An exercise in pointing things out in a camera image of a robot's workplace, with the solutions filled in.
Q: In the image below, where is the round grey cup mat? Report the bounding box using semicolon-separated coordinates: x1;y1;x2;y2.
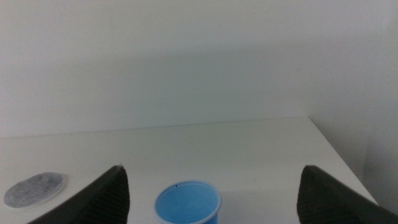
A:
3;172;65;209

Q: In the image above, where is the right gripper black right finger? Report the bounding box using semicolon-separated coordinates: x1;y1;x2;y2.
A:
296;165;398;224

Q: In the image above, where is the blue plastic cup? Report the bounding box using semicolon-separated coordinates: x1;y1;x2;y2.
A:
154;180;223;224

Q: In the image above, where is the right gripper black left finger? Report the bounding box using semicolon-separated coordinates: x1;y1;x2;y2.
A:
27;164;131;224

